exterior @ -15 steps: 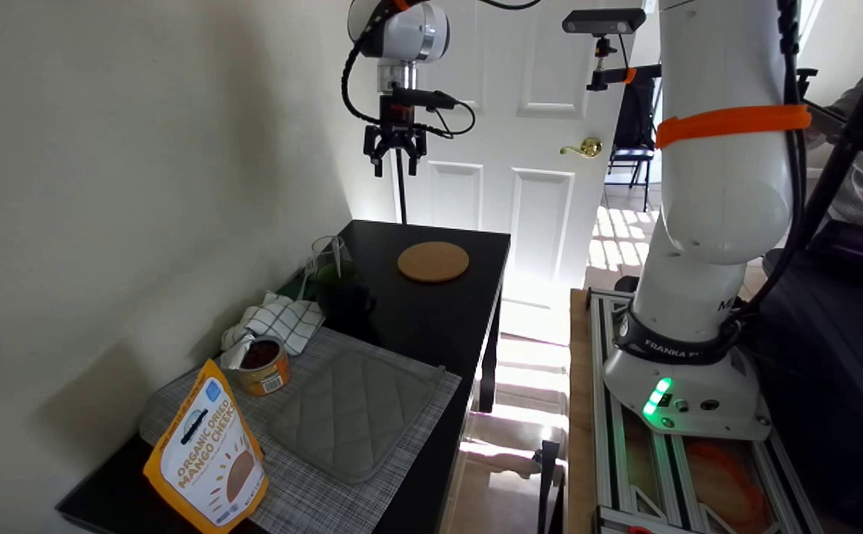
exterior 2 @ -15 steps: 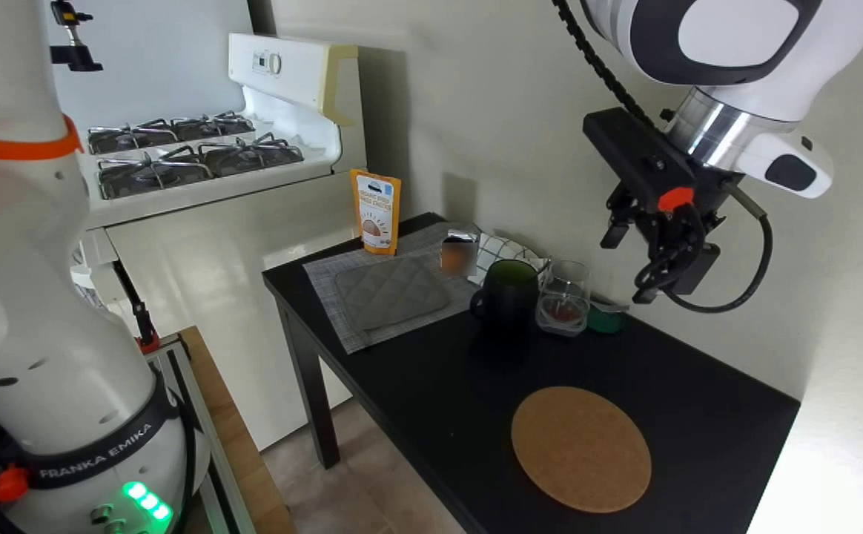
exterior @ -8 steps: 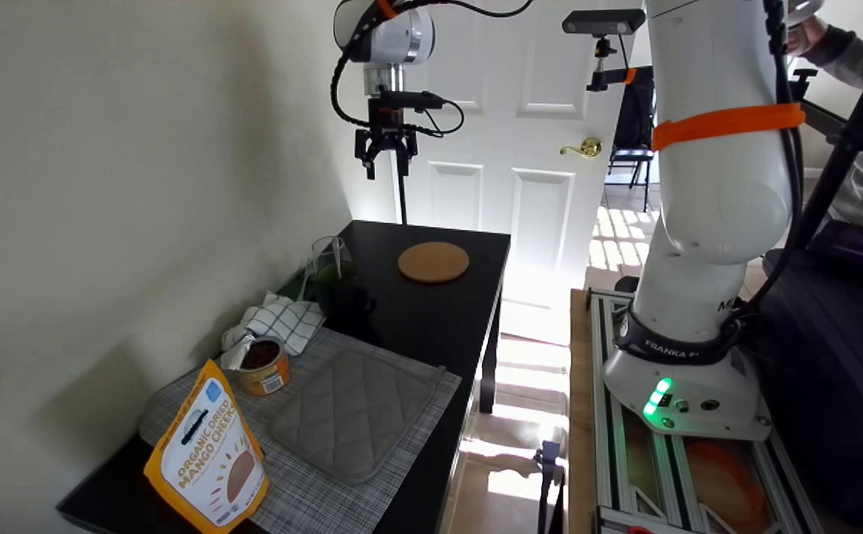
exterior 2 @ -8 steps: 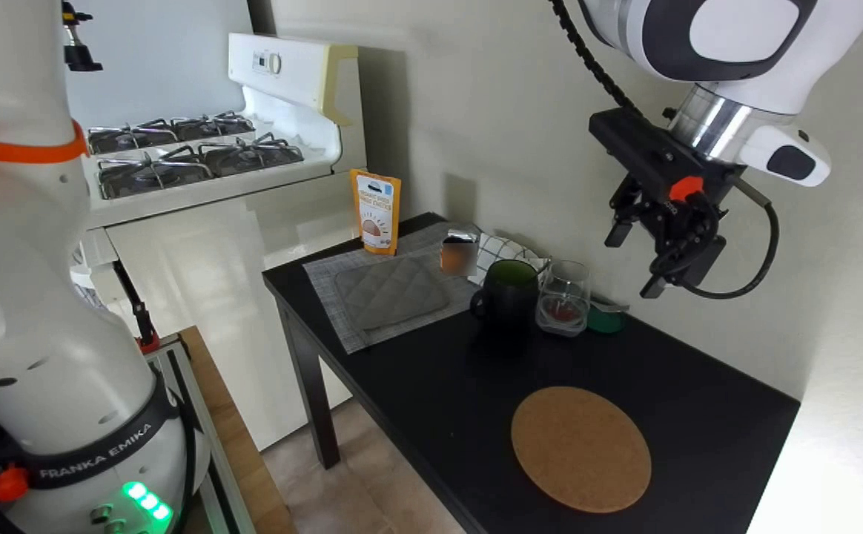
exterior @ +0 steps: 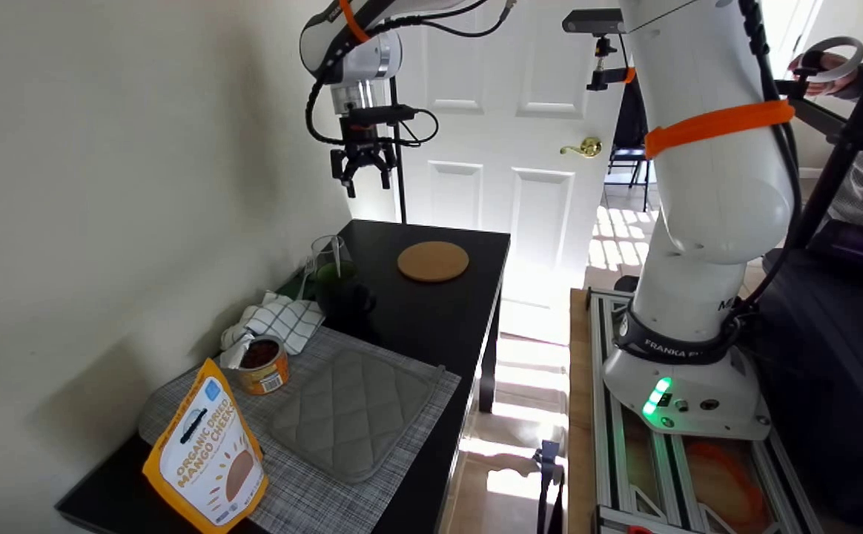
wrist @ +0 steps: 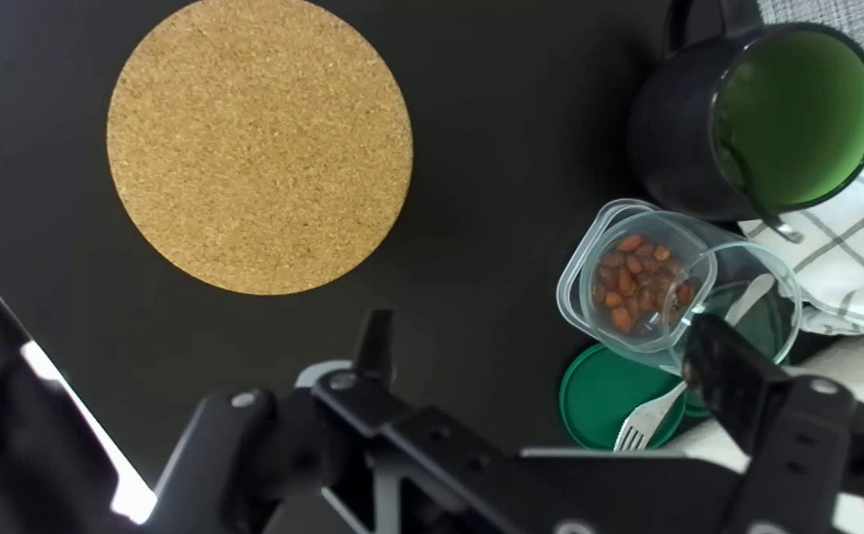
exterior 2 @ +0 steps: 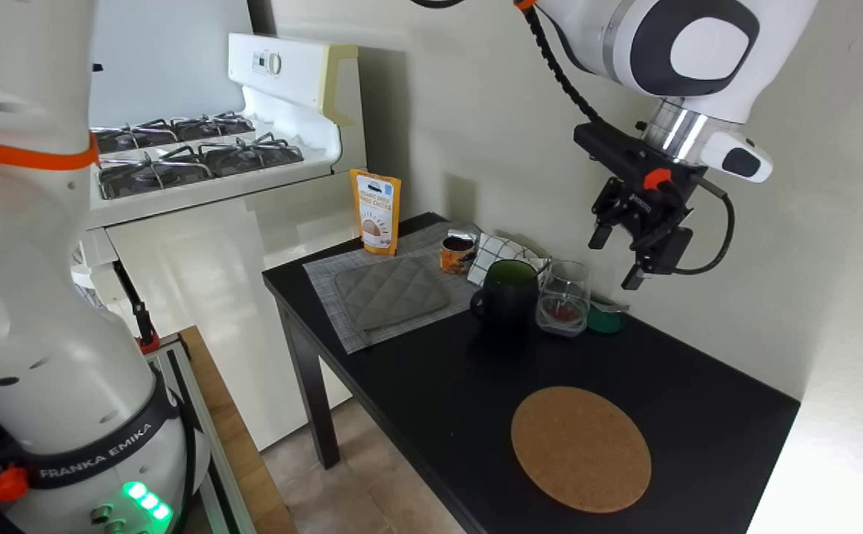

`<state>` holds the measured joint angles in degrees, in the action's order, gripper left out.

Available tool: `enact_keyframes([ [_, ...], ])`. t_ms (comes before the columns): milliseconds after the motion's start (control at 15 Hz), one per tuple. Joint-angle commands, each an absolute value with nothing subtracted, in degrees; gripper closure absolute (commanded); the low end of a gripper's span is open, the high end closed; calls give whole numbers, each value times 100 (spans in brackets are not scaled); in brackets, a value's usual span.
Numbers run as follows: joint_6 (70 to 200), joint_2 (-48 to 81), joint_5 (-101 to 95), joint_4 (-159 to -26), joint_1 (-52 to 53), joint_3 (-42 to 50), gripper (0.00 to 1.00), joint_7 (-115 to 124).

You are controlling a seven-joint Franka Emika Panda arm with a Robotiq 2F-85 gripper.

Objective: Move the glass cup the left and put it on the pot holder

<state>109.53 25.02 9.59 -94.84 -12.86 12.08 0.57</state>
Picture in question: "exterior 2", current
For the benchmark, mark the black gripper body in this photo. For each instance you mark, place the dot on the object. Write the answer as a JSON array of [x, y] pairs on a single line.
[[660, 213]]

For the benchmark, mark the clear glass cup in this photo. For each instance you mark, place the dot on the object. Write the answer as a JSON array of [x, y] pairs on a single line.
[[562, 302]]

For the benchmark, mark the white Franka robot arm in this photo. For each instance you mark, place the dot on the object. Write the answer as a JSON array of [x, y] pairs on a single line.
[[55, 299]]

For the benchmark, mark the small orange cup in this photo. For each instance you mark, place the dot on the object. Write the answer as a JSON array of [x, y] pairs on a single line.
[[459, 257]]

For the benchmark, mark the grey quilted pot holder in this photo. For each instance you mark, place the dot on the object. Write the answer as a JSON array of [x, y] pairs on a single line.
[[390, 291]]

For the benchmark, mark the brown almonds pile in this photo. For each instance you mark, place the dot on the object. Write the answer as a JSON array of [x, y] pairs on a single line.
[[562, 314]]

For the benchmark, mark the white checkered dish towel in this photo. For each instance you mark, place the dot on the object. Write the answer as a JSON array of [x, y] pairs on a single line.
[[509, 250]]

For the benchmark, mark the dark green mug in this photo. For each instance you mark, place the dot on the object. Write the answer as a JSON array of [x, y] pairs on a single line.
[[506, 299]]

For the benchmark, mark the round cork trivet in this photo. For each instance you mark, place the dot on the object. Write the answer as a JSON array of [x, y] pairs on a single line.
[[579, 449]]

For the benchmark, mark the black table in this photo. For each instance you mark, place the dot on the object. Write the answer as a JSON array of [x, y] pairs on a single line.
[[448, 395]]

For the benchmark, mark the orange dried mango bag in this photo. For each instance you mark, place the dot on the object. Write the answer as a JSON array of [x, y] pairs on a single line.
[[379, 213]]

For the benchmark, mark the grey woven placemat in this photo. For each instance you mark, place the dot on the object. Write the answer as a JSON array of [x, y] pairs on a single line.
[[337, 285]]

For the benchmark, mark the white stove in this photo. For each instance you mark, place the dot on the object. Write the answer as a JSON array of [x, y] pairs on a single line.
[[211, 278]]

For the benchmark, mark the black stove grate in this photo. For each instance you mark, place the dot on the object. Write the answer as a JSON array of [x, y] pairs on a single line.
[[174, 128], [202, 165]]

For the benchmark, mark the wooden base board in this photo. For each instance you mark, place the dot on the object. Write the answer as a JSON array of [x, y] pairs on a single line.
[[232, 434]]

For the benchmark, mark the black rod with red clamp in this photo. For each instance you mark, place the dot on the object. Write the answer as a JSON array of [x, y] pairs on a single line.
[[138, 317]]

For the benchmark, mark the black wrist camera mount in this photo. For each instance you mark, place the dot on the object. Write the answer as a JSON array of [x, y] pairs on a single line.
[[608, 149]]

